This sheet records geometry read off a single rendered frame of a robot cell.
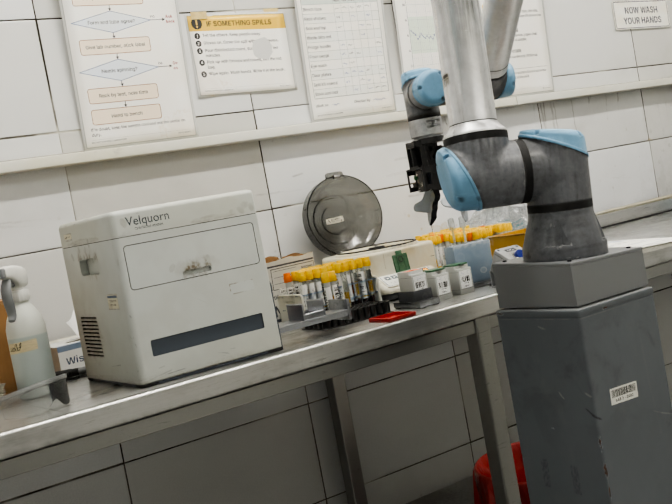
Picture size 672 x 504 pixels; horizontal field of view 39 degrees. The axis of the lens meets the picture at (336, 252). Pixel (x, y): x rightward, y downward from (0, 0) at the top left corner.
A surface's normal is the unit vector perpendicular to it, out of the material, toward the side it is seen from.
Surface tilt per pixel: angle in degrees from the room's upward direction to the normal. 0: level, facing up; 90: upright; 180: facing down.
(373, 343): 90
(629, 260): 90
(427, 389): 90
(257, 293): 90
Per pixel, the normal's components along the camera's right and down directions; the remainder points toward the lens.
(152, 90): 0.58, 0.01
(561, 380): -0.81, 0.18
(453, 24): -0.39, 0.03
